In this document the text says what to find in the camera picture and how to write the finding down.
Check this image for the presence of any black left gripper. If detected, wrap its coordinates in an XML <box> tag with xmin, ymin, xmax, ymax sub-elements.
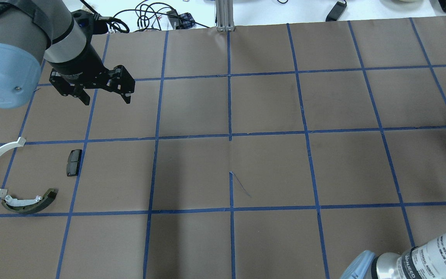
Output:
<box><xmin>48</xmin><ymin>61</ymin><xmax>135</xmax><ymax>106</ymax></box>

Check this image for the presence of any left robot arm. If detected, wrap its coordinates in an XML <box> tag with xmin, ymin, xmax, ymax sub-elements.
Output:
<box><xmin>0</xmin><ymin>0</ymin><xmax>135</xmax><ymax>109</ymax></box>

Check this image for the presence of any dark brake pad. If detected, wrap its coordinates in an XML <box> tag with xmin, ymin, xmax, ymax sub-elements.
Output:
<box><xmin>67</xmin><ymin>150</ymin><xmax>82</xmax><ymax>177</ymax></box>

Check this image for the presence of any olive curved brake shoe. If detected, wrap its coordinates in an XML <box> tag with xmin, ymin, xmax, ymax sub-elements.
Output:
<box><xmin>1</xmin><ymin>188</ymin><xmax>58</xmax><ymax>214</ymax></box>

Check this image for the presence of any black power adapter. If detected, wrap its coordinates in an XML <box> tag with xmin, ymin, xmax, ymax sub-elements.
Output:
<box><xmin>325</xmin><ymin>0</ymin><xmax>347</xmax><ymax>22</ymax></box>

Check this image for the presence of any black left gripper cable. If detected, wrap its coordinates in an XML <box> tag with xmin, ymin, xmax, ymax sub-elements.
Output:
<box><xmin>80</xmin><ymin>0</ymin><xmax>130</xmax><ymax>34</ymax></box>

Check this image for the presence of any black cable bundle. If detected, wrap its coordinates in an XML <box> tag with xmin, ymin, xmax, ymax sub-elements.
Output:
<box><xmin>113</xmin><ymin>0</ymin><xmax>210</xmax><ymax>32</ymax></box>

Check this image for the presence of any aluminium frame post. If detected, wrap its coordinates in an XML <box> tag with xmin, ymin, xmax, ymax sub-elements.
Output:
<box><xmin>214</xmin><ymin>0</ymin><xmax>235</xmax><ymax>32</ymax></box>

